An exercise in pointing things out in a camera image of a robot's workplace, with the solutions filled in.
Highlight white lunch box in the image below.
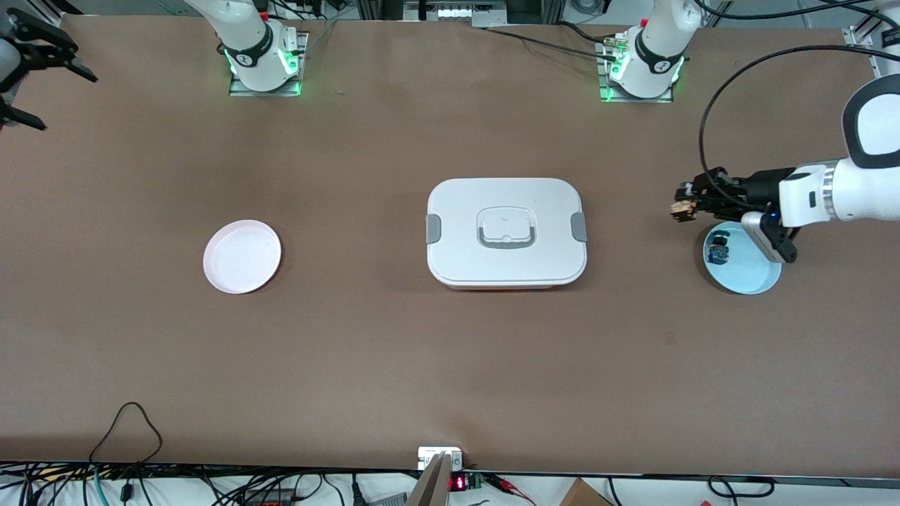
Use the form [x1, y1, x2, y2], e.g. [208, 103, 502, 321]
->
[425, 178, 588, 290]

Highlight brown cardboard box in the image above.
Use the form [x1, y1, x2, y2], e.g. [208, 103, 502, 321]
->
[559, 478, 614, 506]

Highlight light blue round plate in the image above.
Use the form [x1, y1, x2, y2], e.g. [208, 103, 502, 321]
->
[703, 221, 783, 295]

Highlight pink round plate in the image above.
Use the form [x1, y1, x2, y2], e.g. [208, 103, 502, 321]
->
[203, 220, 282, 294]

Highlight grey equipment rack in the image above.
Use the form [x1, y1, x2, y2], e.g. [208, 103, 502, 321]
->
[355, 0, 563, 25]

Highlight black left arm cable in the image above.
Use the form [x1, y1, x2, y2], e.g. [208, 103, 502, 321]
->
[698, 46, 900, 212]

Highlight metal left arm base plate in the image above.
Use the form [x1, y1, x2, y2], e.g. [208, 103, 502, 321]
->
[599, 39, 676, 104]

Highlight aluminium frame bracket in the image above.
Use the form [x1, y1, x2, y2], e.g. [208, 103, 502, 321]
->
[844, 21, 900, 78]

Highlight black cable on table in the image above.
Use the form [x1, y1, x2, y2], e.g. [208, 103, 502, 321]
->
[478, 25, 619, 57]

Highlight black cable loop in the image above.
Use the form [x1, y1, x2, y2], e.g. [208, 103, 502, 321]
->
[707, 476, 774, 498]

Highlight thin black looped cable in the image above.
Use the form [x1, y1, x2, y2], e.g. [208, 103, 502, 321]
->
[88, 402, 164, 465]

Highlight red clip wires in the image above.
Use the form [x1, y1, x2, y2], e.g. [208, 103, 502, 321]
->
[485, 474, 535, 505]

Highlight grey camera post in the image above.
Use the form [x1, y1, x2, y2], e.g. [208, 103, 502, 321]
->
[406, 452, 452, 506]

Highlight black cable bundle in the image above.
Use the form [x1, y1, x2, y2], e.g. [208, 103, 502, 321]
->
[0, 460, 423, 506]

